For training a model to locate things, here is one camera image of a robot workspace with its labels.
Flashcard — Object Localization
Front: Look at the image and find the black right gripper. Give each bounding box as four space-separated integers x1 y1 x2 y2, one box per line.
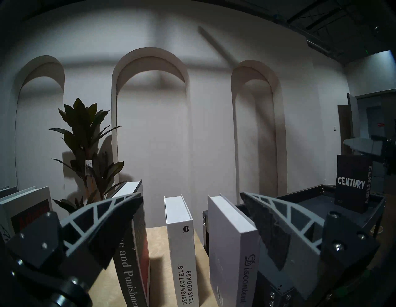
343 135 396 187

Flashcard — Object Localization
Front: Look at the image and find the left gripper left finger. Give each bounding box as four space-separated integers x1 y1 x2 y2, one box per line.
6 193 144 270

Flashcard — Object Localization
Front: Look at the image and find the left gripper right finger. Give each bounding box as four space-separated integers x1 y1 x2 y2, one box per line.
240 192 381 300

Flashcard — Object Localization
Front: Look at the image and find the black Century book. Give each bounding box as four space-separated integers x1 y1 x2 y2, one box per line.
335 154 372 214

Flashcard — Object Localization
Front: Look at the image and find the black metal shelf cart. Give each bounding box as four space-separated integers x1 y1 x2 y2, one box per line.
203 184 387 307

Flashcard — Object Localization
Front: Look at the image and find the dark brown door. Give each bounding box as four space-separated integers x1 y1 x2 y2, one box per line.
337 93 361 155

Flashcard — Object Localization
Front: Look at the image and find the Crime and Punishment book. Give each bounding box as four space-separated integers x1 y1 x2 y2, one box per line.
111 180 151 307

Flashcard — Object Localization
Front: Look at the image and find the Arietta Mobilier book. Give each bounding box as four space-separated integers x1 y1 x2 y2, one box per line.
0 186 54 242

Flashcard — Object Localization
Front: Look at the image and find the grey Discontent book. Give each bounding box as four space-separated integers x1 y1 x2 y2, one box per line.
207 194 261 307

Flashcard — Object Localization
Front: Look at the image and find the white Design Hotels yearbook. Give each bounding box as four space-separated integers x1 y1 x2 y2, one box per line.
164 195 198 307

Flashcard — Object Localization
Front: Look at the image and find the tall green leafy plant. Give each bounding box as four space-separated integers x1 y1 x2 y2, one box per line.
49 97 127 214

